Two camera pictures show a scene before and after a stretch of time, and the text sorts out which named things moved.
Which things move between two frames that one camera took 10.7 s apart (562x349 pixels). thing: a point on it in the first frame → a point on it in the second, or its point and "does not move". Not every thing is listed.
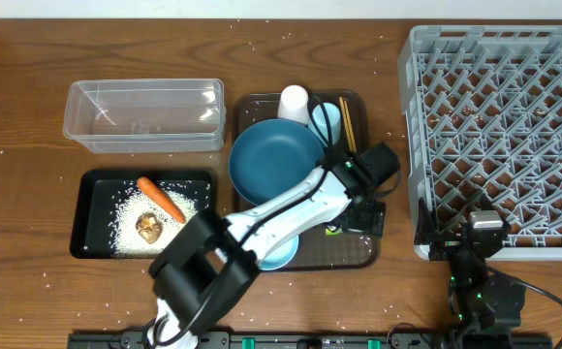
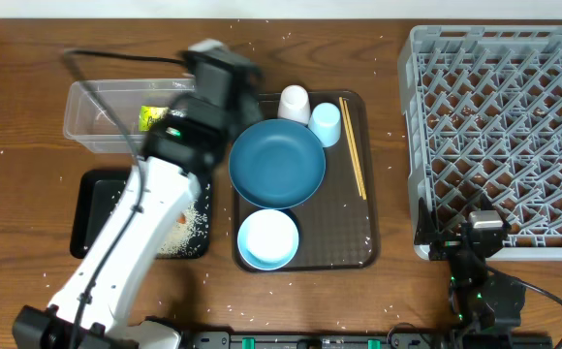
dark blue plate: [267, 153] does not move
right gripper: [427, 234] does not move
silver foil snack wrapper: [332, 230] → [149, 114]
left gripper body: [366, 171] → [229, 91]
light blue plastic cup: [334, 118] does not move
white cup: [294, 104] does not move
